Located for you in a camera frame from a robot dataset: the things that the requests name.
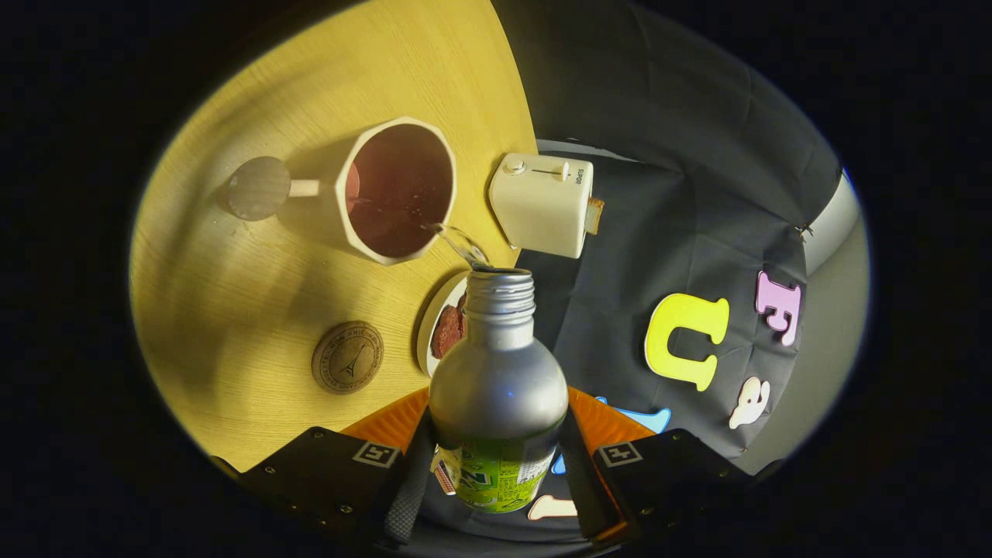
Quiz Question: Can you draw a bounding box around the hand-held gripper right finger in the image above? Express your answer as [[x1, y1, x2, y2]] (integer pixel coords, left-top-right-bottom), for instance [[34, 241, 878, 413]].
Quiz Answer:
[[560, 386, 764, 543]]

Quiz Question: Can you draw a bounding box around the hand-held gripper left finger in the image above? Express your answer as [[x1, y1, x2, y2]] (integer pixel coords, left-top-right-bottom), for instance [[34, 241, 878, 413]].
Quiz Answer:
[[232, 387, 436, 547]]

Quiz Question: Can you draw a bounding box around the round brown printed coaster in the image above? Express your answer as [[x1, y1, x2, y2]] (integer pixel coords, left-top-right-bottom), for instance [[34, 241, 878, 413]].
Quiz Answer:
[[312, 321, 384, 395]]

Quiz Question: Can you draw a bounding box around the silver bottle with green label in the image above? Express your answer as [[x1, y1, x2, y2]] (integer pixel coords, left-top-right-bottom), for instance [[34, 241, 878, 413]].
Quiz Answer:
[[428, 267, 570, 514]]

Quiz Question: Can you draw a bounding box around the cream cup with wooden handle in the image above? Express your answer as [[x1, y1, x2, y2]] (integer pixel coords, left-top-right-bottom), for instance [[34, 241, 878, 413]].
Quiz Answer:
[[225, 116, 458, 267]]

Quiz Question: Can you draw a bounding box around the round grey plate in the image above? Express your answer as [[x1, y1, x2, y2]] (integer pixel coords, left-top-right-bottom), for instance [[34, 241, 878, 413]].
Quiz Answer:
[[416, 271, 470, 378]]

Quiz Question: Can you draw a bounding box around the red meat slice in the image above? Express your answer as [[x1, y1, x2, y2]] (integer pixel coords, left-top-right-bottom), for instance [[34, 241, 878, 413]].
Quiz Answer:
[[431, 294, 467, 360]]

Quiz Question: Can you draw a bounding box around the wooden table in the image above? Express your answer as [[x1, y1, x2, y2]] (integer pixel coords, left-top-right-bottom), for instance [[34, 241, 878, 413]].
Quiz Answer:
[[130, 0, 539, 474]]

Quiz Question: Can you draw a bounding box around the white toaster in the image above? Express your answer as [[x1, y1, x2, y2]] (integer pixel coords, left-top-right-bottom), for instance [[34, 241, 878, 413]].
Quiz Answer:
[[488, 153, 598, 260]]

